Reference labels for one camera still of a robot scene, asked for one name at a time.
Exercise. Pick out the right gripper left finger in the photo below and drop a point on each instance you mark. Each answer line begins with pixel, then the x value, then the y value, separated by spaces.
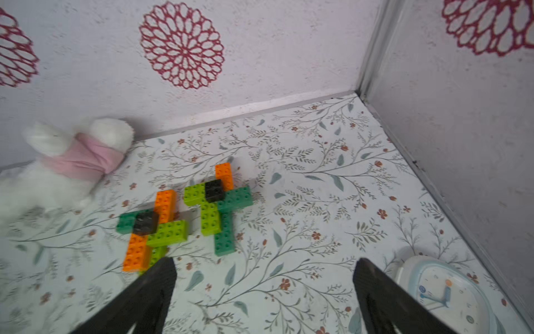
pixel 142 307

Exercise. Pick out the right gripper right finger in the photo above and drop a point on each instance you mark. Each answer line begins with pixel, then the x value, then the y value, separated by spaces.
pixel 387 308

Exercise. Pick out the lime lego brick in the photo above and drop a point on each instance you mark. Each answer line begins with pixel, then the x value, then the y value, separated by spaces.
pixel 156 254
pixel 174 232
pixel 210 219
pixel 194 195

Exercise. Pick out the dark green lego brick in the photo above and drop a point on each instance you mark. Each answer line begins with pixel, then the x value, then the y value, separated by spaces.
pixel 126 223
pixel 224 240
pixel 235 199

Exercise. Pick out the black lego block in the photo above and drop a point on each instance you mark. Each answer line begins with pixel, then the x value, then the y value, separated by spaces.
pixel 214 191
pixel 146 223

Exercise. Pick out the orange lego brick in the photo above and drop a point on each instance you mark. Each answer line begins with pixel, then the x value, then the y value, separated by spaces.
pixel 164 206
pixel 224 174
pixel 138 254

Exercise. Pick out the orange lego brick bottom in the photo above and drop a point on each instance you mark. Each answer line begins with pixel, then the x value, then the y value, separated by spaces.
pixel 138 254

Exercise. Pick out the dark green lego brick bottom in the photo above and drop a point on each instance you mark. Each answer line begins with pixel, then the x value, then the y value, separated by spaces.
pixel 126 223

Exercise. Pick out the white plush toy pink shirt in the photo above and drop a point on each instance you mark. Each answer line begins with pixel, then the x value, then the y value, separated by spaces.
pixel 68 167

